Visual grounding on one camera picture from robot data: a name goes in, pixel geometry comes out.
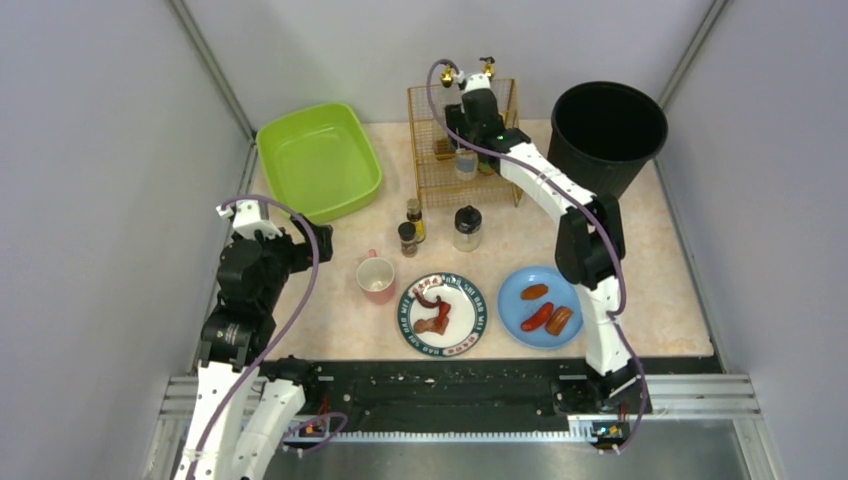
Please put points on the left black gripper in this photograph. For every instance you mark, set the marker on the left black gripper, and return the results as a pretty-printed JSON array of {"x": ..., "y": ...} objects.
[{"x": 308, "y": 241}]

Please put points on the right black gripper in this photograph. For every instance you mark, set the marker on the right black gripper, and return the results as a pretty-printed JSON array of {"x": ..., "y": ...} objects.
[{"x": 456, "y": 118}]

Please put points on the dark sauce dispenser bottle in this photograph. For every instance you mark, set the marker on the dark sauce dispenser bottle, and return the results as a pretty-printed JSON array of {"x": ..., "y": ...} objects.
[{"x": 443, "y": 96}]

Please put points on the red sauce bottle yellow cap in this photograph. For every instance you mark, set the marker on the red sauce bottle yellow cap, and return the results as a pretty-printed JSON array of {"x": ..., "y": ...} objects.
[{"x": 483, "y": 167}]

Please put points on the clear oil dispenser bottle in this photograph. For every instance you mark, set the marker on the clear oil dispenser bottle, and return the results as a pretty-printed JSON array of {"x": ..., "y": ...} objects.
[{"x": 488, "y": 67}]

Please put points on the glass jar black lid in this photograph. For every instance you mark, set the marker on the glass jar black lid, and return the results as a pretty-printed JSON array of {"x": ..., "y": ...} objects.
[{"x": 467, "y": 234}]

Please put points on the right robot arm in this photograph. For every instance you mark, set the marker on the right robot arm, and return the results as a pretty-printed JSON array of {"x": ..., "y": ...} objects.
[{"x": 589, "y": 244}]

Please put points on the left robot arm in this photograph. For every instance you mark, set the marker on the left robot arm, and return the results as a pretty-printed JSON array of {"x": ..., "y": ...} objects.
[{"x": 241, "y": 413}]

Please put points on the pink mug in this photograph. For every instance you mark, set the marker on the pink mug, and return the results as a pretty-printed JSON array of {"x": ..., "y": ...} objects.
[{"x": 376, "y": 278}]

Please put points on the green plastic basin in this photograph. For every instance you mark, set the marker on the green plastic basin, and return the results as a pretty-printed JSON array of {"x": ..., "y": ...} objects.
[{"x": 320, "y": 162}]

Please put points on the small spice bottle yellow label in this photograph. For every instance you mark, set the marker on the small spice bottle yellow label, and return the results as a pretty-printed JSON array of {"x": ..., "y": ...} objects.
[{"x": 414, "y": 215}]

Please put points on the small dark spice jar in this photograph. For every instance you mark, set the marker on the small dark spice jar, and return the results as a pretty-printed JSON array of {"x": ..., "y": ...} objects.
[{"x": 408, "y": 239}]

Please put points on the black trash bin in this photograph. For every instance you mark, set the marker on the black trash bin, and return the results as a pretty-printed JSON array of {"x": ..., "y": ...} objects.
[{"x": 603, "y": 133}]

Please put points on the white plate green rim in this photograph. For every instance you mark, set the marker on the white plate green rim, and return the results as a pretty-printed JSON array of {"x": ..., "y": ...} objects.
[{"x": 468, "y": 316}]

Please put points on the meat scrap on plate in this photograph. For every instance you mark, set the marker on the meat scrap on plate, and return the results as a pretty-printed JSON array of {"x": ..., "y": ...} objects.
[{"x": 436, "y": 323}]

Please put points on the upper sausage piece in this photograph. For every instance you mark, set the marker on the upper sausage piece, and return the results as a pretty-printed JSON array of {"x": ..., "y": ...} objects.
[{"x": 534, "y": 291}]

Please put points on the blue plate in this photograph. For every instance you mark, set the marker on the blue plate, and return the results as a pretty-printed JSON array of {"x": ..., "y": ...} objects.
[{"x": 513, "y": 310}]

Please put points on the red sausage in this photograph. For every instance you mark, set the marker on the red sausage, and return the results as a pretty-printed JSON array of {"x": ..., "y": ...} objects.
[{"x": 539, "y": 318}]

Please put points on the brown sausage piece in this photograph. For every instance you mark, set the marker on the brown sausage piece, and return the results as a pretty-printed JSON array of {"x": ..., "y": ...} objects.
[{"x": 558, "y": 320}]

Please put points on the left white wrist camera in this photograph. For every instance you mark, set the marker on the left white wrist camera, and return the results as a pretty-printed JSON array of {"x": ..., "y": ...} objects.
[{"x": 250, "y": 219}]

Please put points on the gold wire rack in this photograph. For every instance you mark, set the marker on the gold wire rack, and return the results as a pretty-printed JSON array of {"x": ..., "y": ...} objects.
[{"x": 436, "y": 182}]

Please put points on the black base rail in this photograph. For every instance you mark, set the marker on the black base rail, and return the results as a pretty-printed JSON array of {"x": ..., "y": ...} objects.
[{"x": 458, "y": 396}]

